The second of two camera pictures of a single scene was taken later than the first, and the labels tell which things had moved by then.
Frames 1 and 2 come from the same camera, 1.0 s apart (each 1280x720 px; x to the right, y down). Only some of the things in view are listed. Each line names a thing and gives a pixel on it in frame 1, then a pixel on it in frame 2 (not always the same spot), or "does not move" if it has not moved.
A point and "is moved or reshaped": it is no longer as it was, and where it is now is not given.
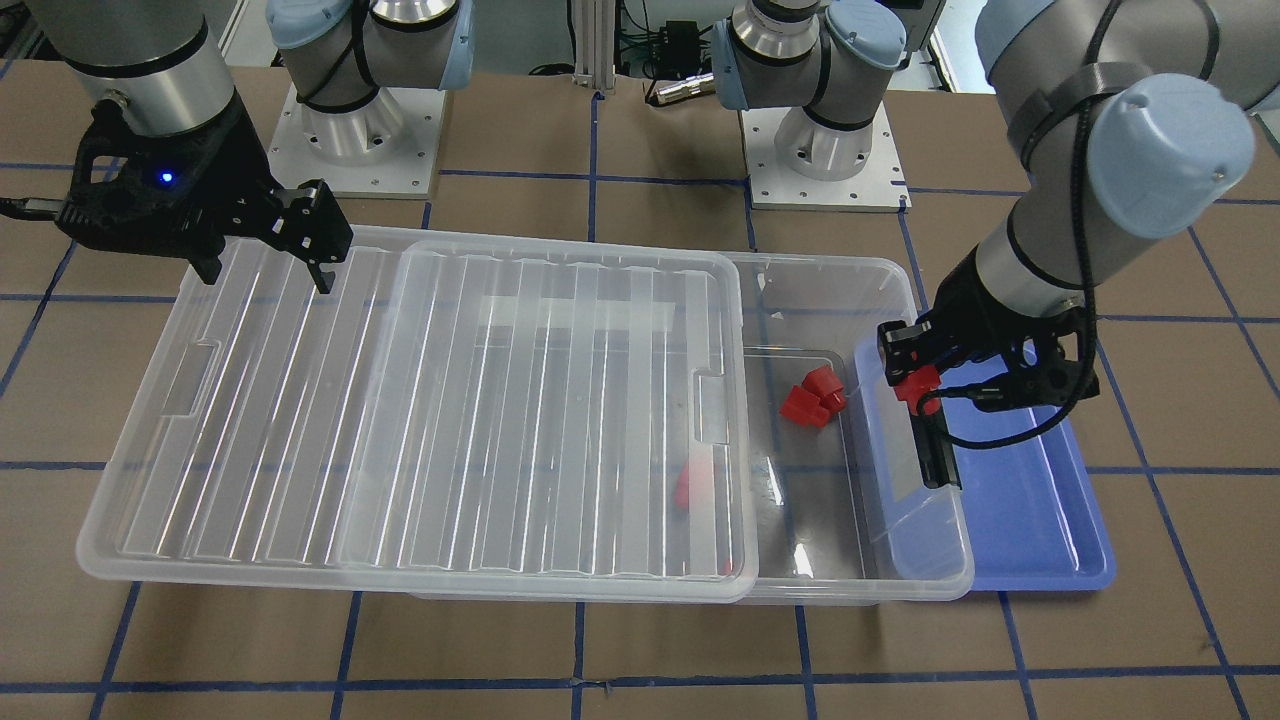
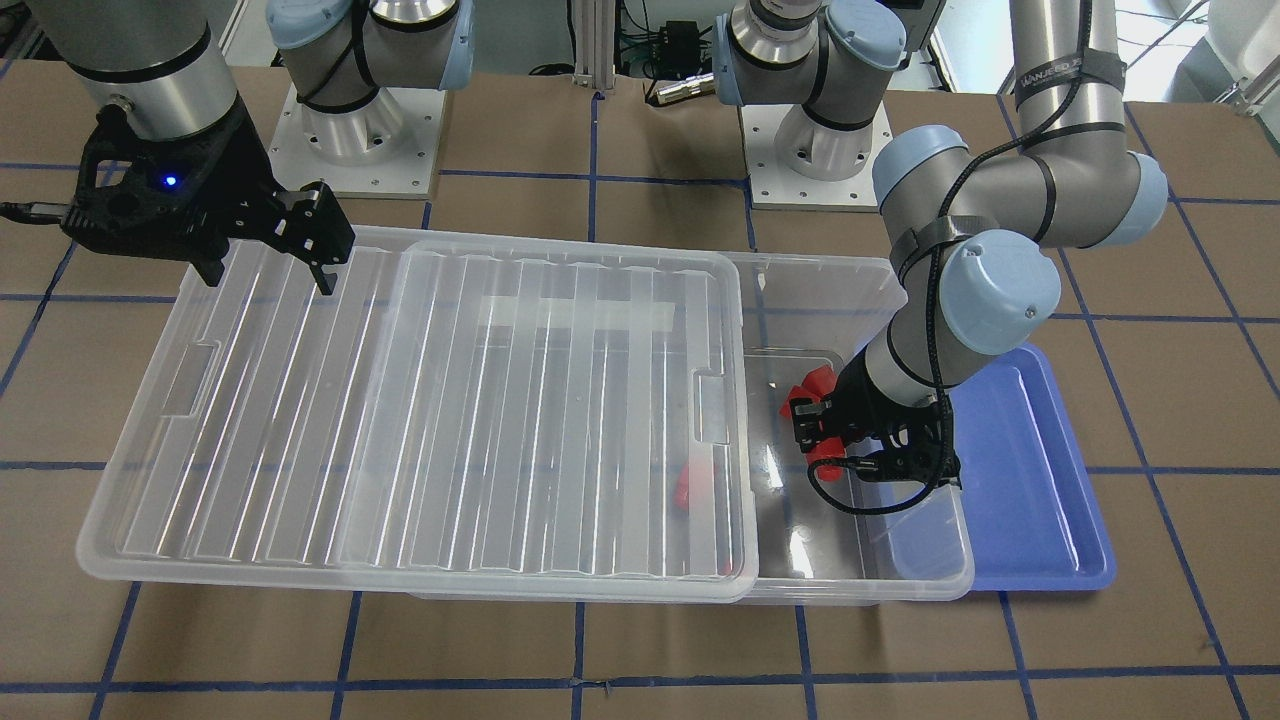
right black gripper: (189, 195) does not move
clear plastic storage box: (842, 514) does not move
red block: (917, 383) is moved or reshaped
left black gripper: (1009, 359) → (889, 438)
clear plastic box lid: (461, 414) does not move
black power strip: (678, 56) does not move
